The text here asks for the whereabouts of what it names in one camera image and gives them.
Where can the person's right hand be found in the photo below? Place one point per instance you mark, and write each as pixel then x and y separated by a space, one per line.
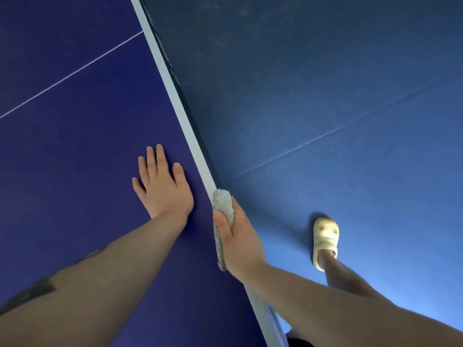
pixel 240 245

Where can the person's left hand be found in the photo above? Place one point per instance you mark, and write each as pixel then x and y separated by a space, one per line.
pixel 162 191

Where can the grey cleaning cloth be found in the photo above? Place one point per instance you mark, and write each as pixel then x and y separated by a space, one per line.
pixel 222 204

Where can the person's left forearm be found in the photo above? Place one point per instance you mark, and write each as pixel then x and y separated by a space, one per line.
pixel 90 285

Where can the person's right forearm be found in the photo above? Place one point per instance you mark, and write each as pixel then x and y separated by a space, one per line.
pixel 343 310

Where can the blue table tennis table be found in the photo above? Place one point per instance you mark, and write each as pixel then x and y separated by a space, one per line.
pixel 72 122

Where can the cream right slipper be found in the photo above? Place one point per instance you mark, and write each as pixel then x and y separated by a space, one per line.
pixel 325 236

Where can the black shorts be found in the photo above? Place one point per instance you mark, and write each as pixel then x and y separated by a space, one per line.
pixel 298 341

